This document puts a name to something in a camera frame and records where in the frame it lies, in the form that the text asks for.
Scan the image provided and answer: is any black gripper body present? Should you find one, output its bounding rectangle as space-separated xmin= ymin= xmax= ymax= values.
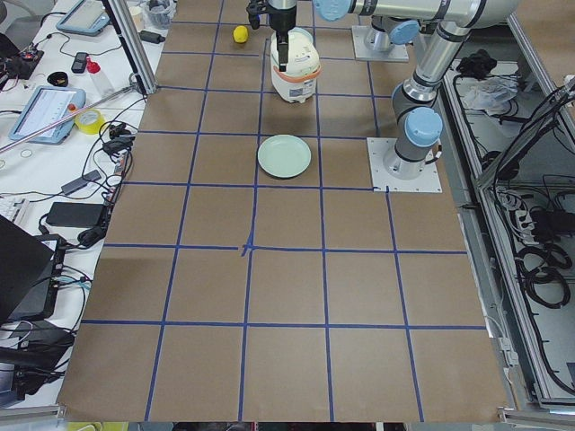
xmin=268 ymin=0 xmax=296 ymax=32

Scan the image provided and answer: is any white rice cooker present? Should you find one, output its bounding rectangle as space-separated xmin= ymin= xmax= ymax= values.
xmin=270 ymin=27 xmax=322 ymax=103

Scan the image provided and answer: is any yellow lemon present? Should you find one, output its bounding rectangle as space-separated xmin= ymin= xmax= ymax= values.
xmin=232 ymin=25 xmax=249 ymax=44

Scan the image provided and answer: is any black power brick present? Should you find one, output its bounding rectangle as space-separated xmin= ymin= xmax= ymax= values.
xmin=138 ymin=30 xmax=165 ymax=44

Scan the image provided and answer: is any left green plate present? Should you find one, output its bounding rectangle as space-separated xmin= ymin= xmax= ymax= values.
xmin=257 ymin=135 xmax=312 ymax=179

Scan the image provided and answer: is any red capped bottle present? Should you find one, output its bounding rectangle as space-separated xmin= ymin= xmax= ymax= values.
xmin=86 ymin=57 xmax=114 ymax=97

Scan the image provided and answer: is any black phone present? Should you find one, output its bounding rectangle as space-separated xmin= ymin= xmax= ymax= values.
xmin=71 ymin=52 xmax=88 ymax=74

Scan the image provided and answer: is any black cloth bundle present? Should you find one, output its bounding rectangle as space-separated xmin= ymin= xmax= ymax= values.
xmin=456 ymin=48 xmax=498 ymax=80

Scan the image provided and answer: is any white crumpled cloth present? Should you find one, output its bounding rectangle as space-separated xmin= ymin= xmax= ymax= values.
xmin=462 ymin=77 xmax=518 ymax=115

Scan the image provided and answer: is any blue teach pendant tablet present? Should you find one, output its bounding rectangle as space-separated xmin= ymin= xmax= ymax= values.
xmin=8 ymin=85 xmax=86 ymax=145

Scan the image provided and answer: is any black power adapter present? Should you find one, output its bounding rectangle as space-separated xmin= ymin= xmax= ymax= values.
xmin=46 ymin=202 xmax=105 ymax=228

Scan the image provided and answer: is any black laptop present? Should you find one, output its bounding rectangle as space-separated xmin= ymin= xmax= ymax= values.
xmin=1 ymin=216 xmax=54 ymax=323

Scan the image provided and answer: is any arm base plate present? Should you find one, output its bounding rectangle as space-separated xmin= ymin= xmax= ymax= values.
xmin=351 ymin=25 xmax=409 ymax=63
xmin=367 ymin=137 xmax=442 ymax=193

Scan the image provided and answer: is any aluminium frame post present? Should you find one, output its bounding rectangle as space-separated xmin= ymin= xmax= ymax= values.
xmin=102 ymin=0 xmax=157 ymax=95

